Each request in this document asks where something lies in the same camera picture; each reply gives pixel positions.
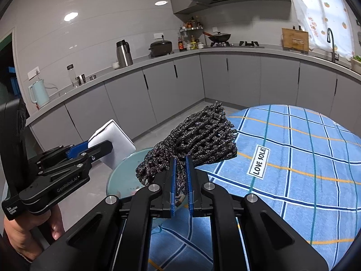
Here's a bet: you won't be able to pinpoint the white sponge with black edge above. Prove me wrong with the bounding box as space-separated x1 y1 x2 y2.
88 119 137 169

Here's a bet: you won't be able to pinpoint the white basin with greens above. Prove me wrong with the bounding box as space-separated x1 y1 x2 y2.
349 55 361 74

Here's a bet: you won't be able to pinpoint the blue plaid tablecloth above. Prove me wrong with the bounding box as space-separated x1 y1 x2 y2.
148 104 361 271

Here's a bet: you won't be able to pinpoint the black rice cooker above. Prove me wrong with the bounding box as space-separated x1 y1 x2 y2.
148 36 173 57

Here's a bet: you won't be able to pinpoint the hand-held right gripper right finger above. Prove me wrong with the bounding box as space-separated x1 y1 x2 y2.
185 156 329 271

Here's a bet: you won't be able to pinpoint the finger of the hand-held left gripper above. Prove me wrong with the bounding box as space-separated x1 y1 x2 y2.
37 140 114 181
35 142 92 166

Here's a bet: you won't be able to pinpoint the black mesh net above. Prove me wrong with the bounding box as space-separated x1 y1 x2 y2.
134 100 238 204

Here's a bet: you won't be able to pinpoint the black kitchen faucet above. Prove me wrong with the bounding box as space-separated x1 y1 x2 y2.
326 28 339 63

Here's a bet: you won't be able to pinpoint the glass bottle with black lid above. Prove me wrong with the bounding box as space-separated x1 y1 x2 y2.
67 64 77 87

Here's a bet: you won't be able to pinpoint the person's left hand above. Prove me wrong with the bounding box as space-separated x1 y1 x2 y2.
3 204 64 260

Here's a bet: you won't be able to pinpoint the grey kitchen base cabinets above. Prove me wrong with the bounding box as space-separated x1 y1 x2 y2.
27 46 361 145

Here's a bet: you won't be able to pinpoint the wooden cutting board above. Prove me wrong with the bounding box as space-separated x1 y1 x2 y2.
281 27 310 53

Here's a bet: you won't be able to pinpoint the corner spice rack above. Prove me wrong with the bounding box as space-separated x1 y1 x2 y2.
180 16 204 51

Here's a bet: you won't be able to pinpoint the black wok with lid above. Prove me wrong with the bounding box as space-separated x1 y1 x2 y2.
203 31 231 44

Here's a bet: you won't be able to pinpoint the steel thermos jug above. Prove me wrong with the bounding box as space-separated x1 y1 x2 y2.
116 40 134 68

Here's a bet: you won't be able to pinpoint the pale blue electric kettle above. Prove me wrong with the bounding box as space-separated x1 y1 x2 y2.
28 79 51 105

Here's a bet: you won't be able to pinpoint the teal metal bucket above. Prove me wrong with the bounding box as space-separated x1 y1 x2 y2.
107 146 159 201

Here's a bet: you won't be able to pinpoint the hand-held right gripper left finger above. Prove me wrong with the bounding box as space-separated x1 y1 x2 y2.
30 157 178 271

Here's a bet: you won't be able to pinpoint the gas stove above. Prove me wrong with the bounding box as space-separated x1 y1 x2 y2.
208 41 265 49

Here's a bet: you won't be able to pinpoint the white printed curtain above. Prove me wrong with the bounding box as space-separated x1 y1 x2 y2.
285 0 357 58

